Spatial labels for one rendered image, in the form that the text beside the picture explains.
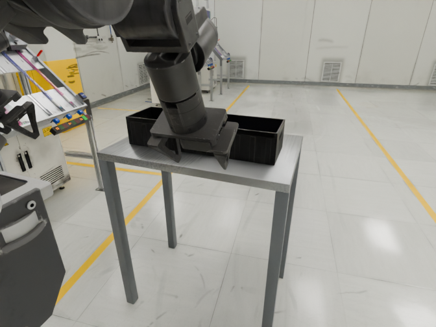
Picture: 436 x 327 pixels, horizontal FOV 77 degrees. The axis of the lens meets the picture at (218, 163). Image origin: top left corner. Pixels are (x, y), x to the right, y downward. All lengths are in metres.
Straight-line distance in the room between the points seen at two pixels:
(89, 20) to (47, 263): 0.28
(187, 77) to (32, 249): 0.26
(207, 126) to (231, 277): 1.29
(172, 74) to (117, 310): 1.35
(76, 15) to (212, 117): 0.26
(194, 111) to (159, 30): 0.11
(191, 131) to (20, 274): 0.25
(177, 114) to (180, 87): 0.04
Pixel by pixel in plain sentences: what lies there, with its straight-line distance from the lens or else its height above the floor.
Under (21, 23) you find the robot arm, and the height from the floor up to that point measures 1.20.
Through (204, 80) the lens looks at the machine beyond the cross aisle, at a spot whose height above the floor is 0.27.
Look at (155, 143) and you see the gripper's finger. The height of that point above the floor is 1.04.
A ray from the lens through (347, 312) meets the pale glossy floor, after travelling 1.60.
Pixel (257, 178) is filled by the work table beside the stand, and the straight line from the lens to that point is 0.84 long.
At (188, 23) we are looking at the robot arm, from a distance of 0.32.
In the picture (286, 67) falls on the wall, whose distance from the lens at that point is 7.69.
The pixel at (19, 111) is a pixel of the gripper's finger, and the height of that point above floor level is 1.06.
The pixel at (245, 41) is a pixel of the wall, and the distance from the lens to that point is 7.75.
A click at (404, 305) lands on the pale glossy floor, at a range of 1.76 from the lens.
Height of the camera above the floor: 1.19
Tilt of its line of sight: 25 degrees down
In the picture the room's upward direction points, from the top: straight up
